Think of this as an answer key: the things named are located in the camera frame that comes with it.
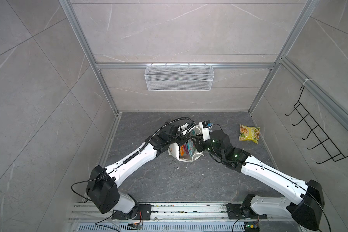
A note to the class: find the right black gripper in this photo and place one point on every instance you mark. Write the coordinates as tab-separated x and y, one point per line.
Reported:
199	143

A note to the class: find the white floral paper bag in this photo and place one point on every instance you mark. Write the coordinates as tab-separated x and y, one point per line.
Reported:
173	149

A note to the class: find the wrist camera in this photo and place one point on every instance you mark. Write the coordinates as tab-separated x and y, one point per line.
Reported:
186	128
205	127

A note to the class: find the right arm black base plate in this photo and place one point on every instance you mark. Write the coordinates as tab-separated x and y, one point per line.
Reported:
242	211

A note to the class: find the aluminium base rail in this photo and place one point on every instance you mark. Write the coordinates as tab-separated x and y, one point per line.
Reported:
188	213

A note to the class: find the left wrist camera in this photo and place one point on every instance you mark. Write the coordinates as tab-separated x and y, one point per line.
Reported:
186	128

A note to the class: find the yellow green snack bag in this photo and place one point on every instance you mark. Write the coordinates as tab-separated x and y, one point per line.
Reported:
249	134

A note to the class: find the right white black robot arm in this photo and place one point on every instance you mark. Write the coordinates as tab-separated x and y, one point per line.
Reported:
305	201

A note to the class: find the black wire hook rack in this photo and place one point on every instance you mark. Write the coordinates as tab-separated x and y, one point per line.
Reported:
316	131

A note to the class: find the teal red snack bag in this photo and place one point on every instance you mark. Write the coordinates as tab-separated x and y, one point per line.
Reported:
190	148

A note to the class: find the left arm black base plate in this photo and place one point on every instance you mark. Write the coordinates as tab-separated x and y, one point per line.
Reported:
138	212

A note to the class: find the orange snack pack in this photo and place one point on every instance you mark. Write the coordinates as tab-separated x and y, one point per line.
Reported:
183	151

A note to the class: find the white wire mesh basket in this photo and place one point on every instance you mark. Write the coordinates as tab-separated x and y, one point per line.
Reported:
179	77

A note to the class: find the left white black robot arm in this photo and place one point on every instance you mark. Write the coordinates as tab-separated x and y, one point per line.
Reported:
102	187

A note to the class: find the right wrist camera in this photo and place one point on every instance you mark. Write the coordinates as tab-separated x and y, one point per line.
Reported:
205	127

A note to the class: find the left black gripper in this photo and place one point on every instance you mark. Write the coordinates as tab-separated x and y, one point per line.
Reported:
184	139

